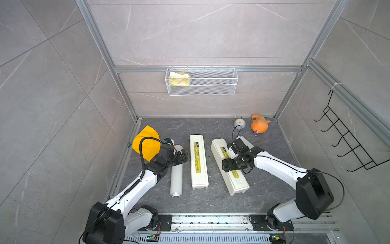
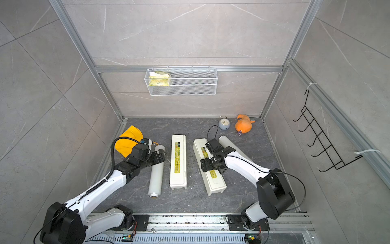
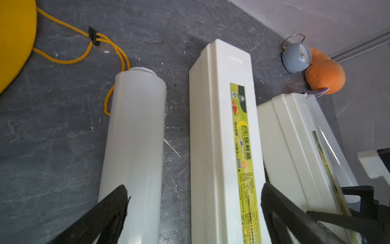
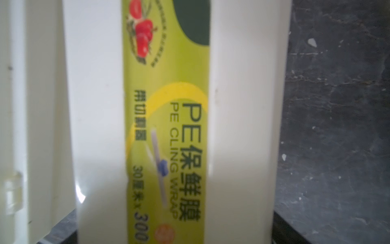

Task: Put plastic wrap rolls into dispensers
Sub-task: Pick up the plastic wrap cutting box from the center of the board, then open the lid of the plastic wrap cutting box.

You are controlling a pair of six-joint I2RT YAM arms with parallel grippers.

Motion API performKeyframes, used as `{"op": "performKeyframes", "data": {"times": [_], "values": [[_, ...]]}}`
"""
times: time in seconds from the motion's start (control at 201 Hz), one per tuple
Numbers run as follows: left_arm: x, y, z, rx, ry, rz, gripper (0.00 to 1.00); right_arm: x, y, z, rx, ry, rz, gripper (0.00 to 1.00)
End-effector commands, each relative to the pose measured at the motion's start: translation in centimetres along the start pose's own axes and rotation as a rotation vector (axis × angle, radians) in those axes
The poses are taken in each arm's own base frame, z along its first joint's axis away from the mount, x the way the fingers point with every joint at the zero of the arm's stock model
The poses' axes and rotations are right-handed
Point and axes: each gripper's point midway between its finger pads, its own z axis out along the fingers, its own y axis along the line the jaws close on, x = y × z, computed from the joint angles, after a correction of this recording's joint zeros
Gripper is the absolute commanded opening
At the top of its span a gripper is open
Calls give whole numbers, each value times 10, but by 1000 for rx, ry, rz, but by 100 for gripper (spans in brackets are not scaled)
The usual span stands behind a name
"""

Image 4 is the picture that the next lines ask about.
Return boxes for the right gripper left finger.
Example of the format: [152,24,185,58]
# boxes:
[38,210,78,244]

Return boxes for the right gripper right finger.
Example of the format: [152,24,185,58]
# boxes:
[272,211,311,244]

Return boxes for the white wrap dispenser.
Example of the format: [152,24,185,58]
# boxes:
[1,1,292,244]

